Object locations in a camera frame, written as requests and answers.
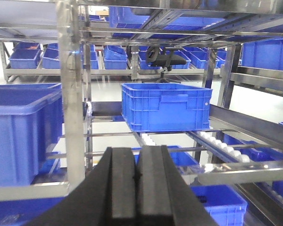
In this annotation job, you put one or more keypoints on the large blue plastic crate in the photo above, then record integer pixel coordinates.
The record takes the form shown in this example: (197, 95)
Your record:
(162, 107)

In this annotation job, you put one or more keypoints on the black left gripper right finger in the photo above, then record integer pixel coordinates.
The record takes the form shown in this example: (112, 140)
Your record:
(163, 197)

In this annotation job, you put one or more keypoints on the steel shelving rack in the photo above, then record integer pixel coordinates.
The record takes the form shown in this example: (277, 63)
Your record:
(245, 174)

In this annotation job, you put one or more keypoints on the white roller conveyor track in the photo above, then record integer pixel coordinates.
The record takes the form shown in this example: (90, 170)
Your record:
(225, 148)

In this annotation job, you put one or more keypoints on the black office chair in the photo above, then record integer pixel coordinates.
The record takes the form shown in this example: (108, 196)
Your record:
(165, 59)

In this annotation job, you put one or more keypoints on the small blue bin far left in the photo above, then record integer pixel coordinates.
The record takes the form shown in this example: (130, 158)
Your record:
(25, 59)

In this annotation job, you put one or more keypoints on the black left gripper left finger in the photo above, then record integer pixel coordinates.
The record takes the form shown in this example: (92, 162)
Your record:
(106, 197)

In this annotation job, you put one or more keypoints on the blue crate left shelf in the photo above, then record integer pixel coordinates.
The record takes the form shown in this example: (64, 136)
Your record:
(31, 120)

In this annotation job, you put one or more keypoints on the small blue bin tilted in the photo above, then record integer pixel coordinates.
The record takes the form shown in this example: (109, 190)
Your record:
(115, 57)

